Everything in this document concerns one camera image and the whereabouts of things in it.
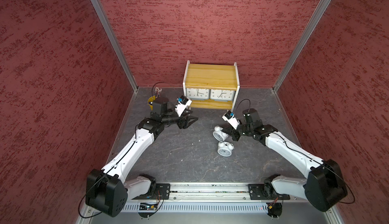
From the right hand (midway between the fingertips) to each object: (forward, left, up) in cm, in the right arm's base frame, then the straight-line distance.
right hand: (223, 132), depth 82 cm
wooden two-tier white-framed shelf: (+24, +6, +20) cm, 32 cm away
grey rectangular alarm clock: (+22, +14, +8) cm, 28 cm away
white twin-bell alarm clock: (0, +3, -3) cm, 4 cm away
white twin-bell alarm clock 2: (-8, 0, -5) cm, 9 cm away
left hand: (+3, +17, +11) cm, 20 cm away
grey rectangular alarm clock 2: (+21, -1, +7) cm, 22 cm away
